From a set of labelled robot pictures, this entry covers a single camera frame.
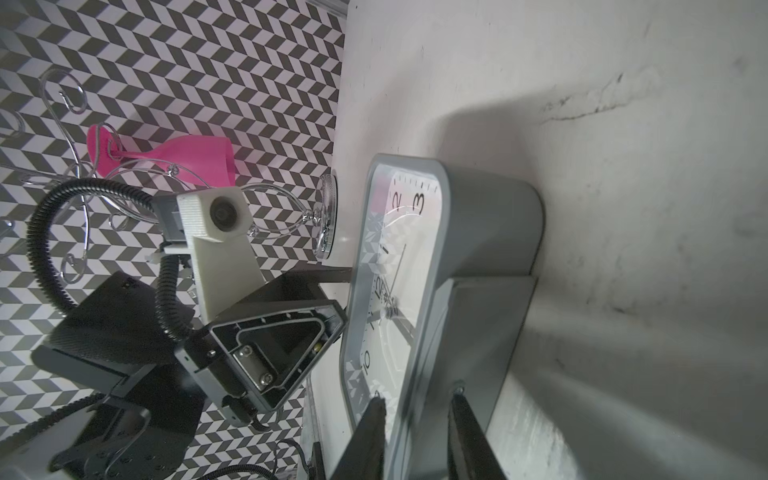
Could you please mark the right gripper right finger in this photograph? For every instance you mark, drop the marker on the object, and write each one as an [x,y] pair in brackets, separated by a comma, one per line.
[470,456]

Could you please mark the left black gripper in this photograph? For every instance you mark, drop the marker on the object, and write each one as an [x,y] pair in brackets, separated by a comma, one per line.
[251,358]

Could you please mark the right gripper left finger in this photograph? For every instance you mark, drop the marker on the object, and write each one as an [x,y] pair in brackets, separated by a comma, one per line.
[364,456]

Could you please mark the green rectangular analog clock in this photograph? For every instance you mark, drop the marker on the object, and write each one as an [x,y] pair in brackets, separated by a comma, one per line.
[441,285]

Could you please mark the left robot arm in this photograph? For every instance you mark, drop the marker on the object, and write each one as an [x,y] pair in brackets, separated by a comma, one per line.
[104,436]

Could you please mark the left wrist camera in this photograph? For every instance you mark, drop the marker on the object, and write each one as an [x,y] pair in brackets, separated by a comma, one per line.
[212,227]

